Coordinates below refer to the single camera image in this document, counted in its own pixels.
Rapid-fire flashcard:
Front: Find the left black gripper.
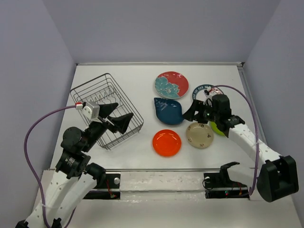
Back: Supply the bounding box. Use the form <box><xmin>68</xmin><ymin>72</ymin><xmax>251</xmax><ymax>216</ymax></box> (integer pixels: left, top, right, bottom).
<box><xmin>83</xmin><ymin>102</ymin><xmax>134</xmax><ymax>151</ymax></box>

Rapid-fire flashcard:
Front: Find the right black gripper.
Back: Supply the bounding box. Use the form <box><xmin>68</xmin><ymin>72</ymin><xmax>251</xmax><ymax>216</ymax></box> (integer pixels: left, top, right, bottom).
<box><xmin>181</xmin><ymin>99</ymin><xmax>220</xmax><ymax>124</ymax></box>

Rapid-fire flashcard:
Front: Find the beige plate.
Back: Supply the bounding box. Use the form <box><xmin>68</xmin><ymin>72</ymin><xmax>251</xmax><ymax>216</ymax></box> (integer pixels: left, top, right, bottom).
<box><xmin>186</xmin><ymin>123</ymin><xmax>214</xmax><ymax>149</ymax></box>

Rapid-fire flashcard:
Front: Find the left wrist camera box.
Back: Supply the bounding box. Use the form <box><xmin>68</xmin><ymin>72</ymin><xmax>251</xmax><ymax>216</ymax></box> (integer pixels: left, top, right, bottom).
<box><xmin>75</xmin><ymin>102</ymin><xmax>100</xmax><ymax>120</ymax></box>

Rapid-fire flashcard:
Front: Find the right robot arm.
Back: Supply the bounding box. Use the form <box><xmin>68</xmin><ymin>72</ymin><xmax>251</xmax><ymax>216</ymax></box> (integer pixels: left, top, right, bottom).
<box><xmin>183</xmin><ymin>95</ymin><xmax>299</xmax><ymax>202</ymax></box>

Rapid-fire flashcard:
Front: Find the white plate teal rim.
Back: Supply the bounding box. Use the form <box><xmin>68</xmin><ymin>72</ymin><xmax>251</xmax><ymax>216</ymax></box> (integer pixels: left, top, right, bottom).
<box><xmin>192</xmin><ymin>84</ymin><xmax>224</xmax><ymax>106</ymax></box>

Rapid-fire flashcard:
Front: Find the wire dish rack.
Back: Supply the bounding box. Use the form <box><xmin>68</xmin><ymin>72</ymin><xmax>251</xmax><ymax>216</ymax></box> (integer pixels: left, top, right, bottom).
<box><xmin>70</xmin><ymin>73</ymin><xmax>144</xmax><ymax>150</ymax></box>

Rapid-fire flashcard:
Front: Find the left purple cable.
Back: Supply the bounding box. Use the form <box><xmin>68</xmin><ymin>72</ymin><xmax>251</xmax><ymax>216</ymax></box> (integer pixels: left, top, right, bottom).
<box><xmin>24</xmin><ymin>105</ymin><xmax>79</xmax><ymax>228</ymax></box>

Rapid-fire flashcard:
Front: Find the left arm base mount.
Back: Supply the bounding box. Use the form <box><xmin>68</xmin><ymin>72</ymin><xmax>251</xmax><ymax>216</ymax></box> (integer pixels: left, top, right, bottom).
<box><xmin>84</xmin><ymin>172</ymin><xmax>121</xmax><ymax>200</ymax></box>

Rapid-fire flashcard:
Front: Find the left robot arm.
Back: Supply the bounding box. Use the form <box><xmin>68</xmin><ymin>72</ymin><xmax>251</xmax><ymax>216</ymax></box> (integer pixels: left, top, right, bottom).
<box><xmin>16</xmin><ymin>102</ymin><xmax>133</xmax><ymax>228</ymax></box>

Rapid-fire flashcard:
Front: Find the dark blue leaf plate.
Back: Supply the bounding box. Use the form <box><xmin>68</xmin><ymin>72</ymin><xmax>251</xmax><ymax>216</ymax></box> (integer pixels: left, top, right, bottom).
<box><xmin>154</xmin><ymin>97</ymin><xmax>184</xmax><ymax>125</ymax></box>

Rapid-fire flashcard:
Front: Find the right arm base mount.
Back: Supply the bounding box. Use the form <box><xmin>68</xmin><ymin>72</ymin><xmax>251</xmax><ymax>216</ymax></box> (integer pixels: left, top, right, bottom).
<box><xmin>202</xmin><ymin>161</ymin><xmax>250</xmax><ymax>199</ymax></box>

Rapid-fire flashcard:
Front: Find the green plate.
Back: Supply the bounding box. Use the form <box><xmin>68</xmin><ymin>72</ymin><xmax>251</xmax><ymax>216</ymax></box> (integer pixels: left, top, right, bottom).
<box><xmin>209</xmin><ymin>122</ymin><xmax>225</xmax><ymax>136</ymax></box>

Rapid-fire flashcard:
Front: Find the orange plate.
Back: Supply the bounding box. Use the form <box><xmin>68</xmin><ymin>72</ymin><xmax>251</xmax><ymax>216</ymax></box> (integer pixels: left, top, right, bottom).
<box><xmin>152</xmin><ymin>129</ymin><xmax>182</xmax><ymax>157</ymax></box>

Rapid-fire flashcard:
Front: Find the red teal flower plate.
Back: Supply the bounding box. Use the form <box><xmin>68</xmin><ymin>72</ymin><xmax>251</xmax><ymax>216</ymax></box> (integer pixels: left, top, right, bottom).
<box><xmin>154</xmin><ymin>71</ymin><xmax>189</xmax><ymax>99</ymax></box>

